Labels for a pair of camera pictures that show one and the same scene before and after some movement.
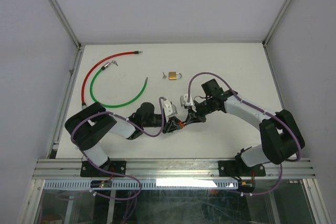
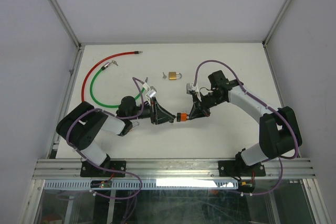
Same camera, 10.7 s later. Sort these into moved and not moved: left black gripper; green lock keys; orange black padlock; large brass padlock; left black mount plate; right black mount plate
Moved: left black gripper; orange black padlock
Not moved: left black mount plate; large brass padlock; right black mount plate; green lock keys
